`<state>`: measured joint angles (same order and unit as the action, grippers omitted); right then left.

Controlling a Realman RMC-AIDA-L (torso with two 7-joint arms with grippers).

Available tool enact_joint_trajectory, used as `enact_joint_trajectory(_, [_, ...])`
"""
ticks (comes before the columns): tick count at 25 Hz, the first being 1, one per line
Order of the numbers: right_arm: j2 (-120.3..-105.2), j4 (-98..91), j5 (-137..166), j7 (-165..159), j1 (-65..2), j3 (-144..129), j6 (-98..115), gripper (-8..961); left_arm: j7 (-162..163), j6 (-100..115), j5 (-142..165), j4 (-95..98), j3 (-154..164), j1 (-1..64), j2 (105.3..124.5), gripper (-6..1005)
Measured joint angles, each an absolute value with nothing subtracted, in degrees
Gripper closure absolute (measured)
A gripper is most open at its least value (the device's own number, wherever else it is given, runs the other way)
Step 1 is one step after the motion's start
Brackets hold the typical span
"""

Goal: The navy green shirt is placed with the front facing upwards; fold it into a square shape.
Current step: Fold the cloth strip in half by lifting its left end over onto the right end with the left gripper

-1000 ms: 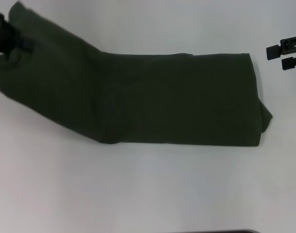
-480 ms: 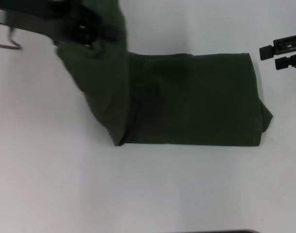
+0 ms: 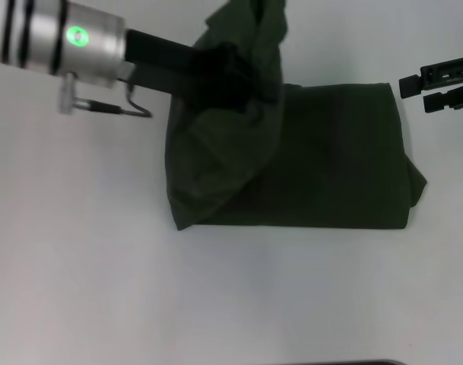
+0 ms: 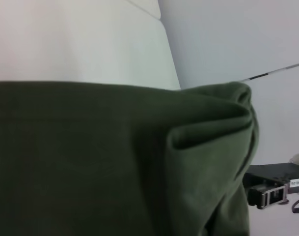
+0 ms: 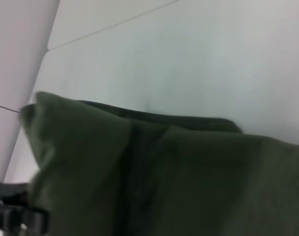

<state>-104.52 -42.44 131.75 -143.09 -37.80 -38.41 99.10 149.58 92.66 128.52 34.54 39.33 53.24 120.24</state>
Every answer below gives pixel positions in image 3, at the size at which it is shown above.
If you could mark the dark green FREE! t-shirt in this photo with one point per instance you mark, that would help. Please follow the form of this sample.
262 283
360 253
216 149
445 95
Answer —
292 159

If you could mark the dark robot torso edge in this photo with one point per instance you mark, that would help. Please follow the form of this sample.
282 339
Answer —
299 362

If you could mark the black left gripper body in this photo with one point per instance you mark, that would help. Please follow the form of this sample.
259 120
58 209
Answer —
178 64

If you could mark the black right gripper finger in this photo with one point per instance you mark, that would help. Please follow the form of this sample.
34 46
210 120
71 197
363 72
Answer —
442 99
432 78

